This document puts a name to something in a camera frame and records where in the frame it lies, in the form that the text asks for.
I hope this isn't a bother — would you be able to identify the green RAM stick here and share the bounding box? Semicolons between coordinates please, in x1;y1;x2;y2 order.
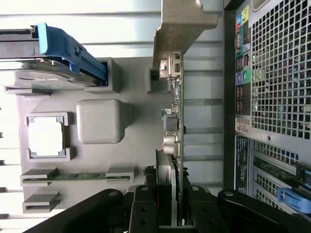
23;172;129;182

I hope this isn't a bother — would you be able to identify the green expansion card inside case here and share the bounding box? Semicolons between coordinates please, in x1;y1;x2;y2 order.
252;155;311;187

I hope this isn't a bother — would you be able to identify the blue case latch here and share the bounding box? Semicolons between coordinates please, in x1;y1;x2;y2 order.
276;186;311;216

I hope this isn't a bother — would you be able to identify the grey printed parts rack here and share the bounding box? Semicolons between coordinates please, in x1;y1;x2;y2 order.
0;57;171;212

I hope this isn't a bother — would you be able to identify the silver CPU chip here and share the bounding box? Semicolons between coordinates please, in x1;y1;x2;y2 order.
28;116;66;157

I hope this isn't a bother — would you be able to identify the grey perforated PC case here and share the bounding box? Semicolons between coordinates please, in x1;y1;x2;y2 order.
223;0;311;219

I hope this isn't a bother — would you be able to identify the hard disk with blue carrier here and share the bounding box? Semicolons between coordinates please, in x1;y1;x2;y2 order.
0;22;109;88

